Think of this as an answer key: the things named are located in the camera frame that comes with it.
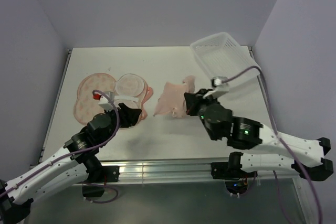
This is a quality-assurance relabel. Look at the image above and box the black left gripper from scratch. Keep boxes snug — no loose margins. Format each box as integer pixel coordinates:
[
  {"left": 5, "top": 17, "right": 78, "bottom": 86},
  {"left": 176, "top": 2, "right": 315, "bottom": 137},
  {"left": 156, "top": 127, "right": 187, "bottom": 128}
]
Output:
[{"left": 99, "top": 102, "right": 141, "bottom": 146}]

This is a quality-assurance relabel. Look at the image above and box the pink bra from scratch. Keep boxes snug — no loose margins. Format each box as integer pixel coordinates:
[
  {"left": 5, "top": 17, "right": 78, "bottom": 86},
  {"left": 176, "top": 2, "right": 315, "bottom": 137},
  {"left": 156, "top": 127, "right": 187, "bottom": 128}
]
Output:
[{"left": 153, "top": 75, "right": 195, "bottom": 118}]

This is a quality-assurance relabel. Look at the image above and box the pink floral mesh laundry bag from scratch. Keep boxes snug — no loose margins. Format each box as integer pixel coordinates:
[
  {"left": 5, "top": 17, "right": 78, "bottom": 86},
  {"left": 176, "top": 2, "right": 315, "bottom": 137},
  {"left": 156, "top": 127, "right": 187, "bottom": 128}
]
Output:
[{"left": 73, "top": 73, "right": 153, "bottom": 125}]

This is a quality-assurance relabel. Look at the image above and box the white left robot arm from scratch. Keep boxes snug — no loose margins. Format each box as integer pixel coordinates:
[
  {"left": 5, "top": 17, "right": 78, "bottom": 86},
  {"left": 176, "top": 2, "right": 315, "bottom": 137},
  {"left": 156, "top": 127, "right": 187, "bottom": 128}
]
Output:
[{"left": 1, "top": 103, "right": 142, "bottom": 223}]

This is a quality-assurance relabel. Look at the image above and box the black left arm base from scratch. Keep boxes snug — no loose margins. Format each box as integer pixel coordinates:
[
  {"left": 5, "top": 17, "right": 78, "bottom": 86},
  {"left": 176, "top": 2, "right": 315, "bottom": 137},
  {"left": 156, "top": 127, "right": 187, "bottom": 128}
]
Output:
[{"left": 82, "top": 165, "right": 120, "bottom": 202}]

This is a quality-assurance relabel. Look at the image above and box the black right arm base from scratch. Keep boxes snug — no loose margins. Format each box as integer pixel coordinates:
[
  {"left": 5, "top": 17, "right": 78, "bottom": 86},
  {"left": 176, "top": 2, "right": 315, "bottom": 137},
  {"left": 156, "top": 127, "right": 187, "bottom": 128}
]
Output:
[{"left": 211, "top": 152, "right": 257, "bottom": 180}]

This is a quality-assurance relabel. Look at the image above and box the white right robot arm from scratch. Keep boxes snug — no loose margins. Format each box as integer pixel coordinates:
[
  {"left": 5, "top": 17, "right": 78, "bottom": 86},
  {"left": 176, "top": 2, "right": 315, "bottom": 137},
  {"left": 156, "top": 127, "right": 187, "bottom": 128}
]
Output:
[{"left": 184, "top": 89, "right": 333, "bottom": 182}]

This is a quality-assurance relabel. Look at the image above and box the white perforated plastic basket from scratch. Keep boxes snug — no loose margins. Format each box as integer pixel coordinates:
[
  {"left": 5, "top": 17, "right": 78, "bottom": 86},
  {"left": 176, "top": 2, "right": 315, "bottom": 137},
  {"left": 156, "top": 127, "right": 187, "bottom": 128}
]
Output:
[{"left": 190, "top": 32, "right": 261, "bottom": 94}]

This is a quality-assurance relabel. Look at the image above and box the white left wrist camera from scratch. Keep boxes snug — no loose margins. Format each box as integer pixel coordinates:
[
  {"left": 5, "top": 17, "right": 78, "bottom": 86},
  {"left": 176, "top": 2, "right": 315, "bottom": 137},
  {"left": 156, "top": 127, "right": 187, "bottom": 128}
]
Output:
[{"left": 98, "top": 91, "right": 114, "bottom": 111}]

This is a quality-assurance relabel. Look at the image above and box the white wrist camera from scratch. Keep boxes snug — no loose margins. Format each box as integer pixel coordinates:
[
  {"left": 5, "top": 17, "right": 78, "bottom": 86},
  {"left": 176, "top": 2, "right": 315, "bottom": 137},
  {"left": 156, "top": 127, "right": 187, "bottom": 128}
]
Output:
[
  {"left": 98, "top": 91, "right": 114, "bottom": 111},
  {"left": 203, "top": 76, "right": 229, "bottom": 99}
]

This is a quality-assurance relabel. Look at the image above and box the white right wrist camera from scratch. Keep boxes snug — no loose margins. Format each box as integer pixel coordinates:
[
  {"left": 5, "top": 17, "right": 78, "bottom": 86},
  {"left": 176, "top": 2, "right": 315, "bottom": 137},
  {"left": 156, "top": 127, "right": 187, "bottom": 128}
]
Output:
[{"left": 203, "top": 76, "right": 229, "bottom": 99}]

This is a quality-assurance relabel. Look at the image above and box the aluminium rail frame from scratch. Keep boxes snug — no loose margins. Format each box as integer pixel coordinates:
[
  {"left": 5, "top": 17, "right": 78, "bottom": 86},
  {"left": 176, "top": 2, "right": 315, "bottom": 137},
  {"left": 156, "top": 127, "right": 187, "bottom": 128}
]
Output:
[{"left": 27, "top": 47, "right": 309, "bottom": 223}]

